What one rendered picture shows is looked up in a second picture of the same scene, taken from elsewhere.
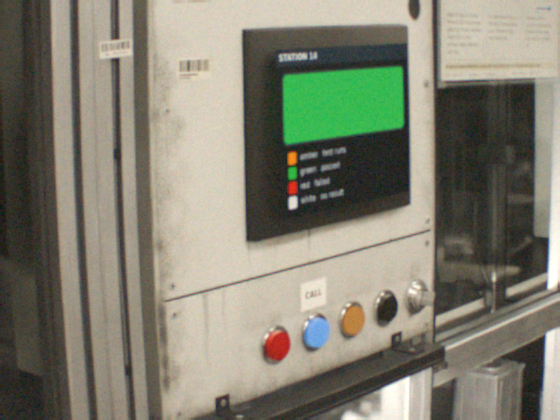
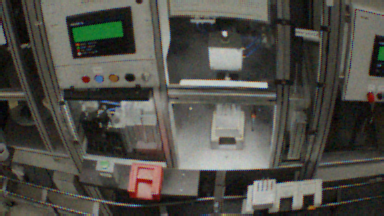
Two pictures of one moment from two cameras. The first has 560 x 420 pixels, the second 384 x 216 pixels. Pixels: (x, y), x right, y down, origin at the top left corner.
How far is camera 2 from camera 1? 158 cm
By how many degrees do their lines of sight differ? 61
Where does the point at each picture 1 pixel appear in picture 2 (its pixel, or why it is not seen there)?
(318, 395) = (91, 96)
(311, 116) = (82, 36)
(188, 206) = (57, 50)
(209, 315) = (65, 70)
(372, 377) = (110, 97)
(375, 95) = (108, 29)
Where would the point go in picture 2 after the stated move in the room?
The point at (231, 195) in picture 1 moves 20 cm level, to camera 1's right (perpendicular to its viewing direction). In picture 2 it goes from (68, 48) to (86, 74)
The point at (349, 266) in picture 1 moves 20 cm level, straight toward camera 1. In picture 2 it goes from (111, 65) to (66, 92)
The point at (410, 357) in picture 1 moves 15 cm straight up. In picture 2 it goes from (131, 95) to (125, 62)
